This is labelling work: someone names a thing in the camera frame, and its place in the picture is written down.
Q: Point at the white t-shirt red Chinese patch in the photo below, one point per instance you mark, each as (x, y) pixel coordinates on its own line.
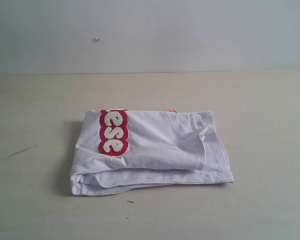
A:
(119, 150)

